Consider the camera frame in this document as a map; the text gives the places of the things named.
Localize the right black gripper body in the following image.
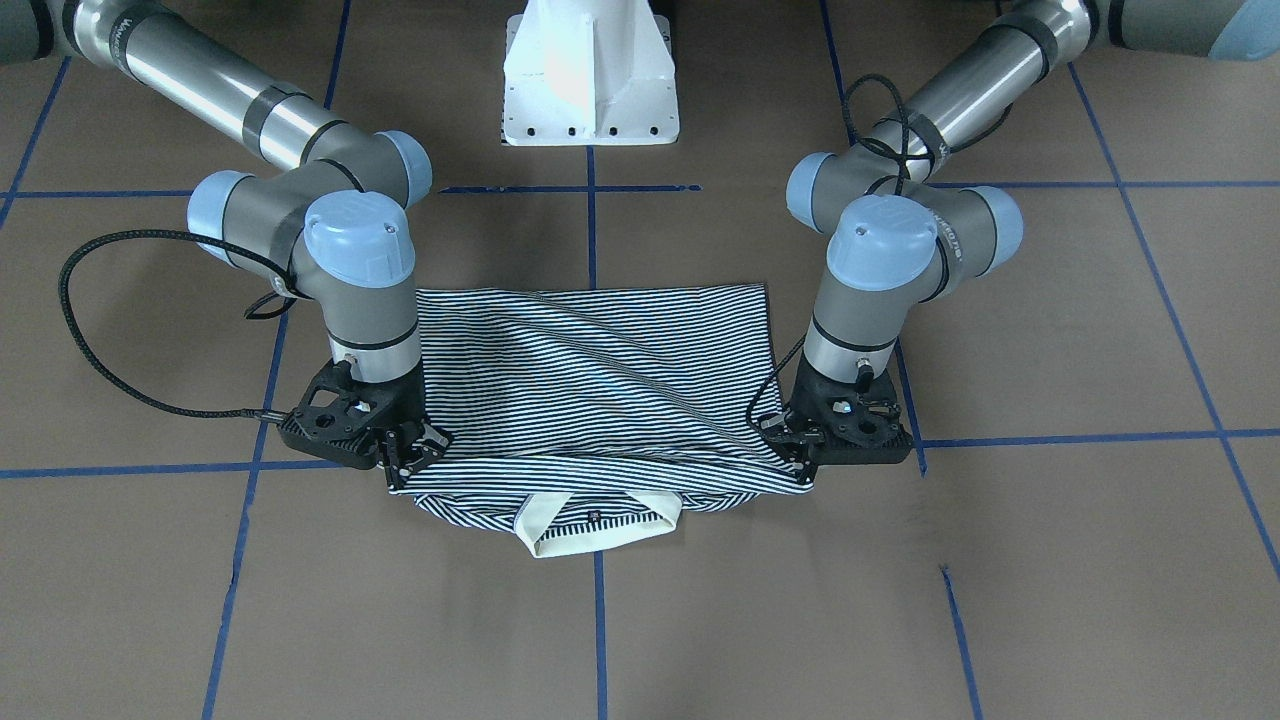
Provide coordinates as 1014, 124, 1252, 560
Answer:
279, 361, 426, 470

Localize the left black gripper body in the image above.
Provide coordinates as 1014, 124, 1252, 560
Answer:
758, 359, 913, 468

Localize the striped polo shirt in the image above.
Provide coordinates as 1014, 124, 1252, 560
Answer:
398, 284, 812, 559

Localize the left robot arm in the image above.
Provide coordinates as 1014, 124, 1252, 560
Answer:
750, 1, 1277, 484

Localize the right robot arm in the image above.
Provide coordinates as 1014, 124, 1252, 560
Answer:
3, 1, 452, 491

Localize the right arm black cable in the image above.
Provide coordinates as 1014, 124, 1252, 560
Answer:
58, 228, 301, 421

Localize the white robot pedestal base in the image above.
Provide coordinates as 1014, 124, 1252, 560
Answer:
500, 1, 681, 147

